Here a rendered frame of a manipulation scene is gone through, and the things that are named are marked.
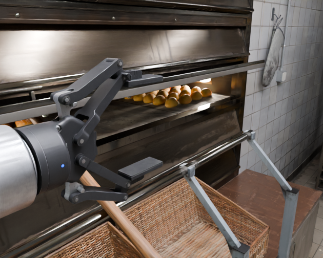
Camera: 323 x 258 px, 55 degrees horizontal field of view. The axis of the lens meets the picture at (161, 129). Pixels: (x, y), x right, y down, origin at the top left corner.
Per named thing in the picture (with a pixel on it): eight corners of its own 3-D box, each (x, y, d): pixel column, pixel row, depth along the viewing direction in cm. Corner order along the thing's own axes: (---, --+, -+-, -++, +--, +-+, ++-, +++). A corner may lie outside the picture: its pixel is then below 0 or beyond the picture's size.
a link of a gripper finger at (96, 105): (64, 141, 38) (56, 135, 37) (113, 74, 42) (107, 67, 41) (83, 149, 36) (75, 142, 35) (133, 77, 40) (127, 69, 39)
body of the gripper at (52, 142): (-1, 119, 34) (72, 104, 40) (11, 188, 36) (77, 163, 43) (33, 133, 29) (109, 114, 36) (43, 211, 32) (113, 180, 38)
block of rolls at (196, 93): (103, 94, 213) (102, 87, 211) (149, 85, 247) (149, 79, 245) (172, 109, 175) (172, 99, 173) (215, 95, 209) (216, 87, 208)
